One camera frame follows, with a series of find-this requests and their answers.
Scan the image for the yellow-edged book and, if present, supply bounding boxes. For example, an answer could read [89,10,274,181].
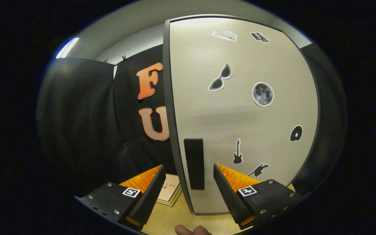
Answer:
[157,189,182,207]

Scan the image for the black cabinet door handle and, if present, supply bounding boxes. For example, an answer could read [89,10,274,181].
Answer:
[183,138,205,191]

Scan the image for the row of black cloth clips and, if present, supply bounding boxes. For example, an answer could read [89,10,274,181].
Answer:
[104,56,127,64]

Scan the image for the beige cover book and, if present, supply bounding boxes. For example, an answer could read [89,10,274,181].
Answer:
[157,174,182,203]

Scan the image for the black backdrop cloth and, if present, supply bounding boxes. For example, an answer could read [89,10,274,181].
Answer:
[36,42,348,196]

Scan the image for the ceiling light panel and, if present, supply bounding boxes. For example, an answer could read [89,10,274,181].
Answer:
[56,38,80,59]

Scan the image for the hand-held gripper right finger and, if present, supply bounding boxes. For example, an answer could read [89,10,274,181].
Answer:
[213,163,306,230]

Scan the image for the dark grey shoe cabinet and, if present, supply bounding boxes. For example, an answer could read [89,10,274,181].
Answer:
[163,14,321,215]

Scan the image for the beige shoe cabinet door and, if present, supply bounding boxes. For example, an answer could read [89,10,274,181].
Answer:
[169,17,319,214]

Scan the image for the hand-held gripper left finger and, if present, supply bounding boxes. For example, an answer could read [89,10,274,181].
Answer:
[75,164,166,230]

